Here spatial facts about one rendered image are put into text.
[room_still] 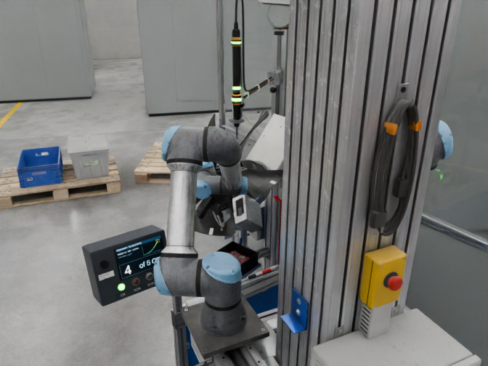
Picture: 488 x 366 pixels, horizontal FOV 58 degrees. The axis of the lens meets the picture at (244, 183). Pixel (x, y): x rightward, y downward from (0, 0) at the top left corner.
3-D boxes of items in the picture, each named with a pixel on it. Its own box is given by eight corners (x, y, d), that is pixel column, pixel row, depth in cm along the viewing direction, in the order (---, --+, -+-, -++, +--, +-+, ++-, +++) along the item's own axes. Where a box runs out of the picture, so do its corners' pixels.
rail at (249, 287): (332, 253, 224) (333, 240, 221) (338, 257, 221) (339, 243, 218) (171, 324, 177) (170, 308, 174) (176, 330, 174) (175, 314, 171)
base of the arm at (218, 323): (254, 327, 140) (255, 302, 135) (210, 342, 134) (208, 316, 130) (235, 299, 152) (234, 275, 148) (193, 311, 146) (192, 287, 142)
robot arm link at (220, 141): (242, 120, 139) (248, 176, 185) (208, 119, 139) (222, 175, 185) (241, 154, 135) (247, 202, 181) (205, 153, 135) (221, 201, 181)
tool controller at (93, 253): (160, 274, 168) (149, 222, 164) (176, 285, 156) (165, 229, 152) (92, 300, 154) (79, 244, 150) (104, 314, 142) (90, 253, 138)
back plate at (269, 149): (199, 208, 260) (197, 207, 259) (261, 109, 261) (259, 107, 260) (252, 248, 220) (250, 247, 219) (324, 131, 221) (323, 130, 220)
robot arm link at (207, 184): (218, 185, 173) (221, 169, 182) (190, 184, 174) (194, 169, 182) (219, 201, 177) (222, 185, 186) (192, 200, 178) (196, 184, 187)
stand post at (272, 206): (267, 316, 296) (271, 155, 248) (275, 323, 289) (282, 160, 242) (261, 318, 293) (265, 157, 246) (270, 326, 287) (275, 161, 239)
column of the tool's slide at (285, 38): (269, 282, 329) (276, 27, 255) (279, 285, 327) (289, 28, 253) (266, 287, 324) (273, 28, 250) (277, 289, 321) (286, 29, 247)
